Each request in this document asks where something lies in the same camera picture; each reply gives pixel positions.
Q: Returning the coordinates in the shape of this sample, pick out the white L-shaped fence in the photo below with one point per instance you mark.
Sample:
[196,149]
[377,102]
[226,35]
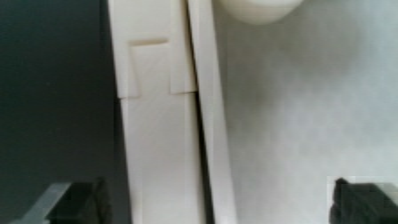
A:
[157,91]

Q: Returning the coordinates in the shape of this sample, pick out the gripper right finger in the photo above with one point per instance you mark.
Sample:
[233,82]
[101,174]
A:
[363,206]

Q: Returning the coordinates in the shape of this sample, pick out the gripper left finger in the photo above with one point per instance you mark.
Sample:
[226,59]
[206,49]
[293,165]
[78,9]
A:
[71,204]

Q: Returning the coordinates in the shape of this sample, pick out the white desk top tray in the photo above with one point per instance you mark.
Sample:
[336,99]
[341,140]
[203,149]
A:
[299,101]

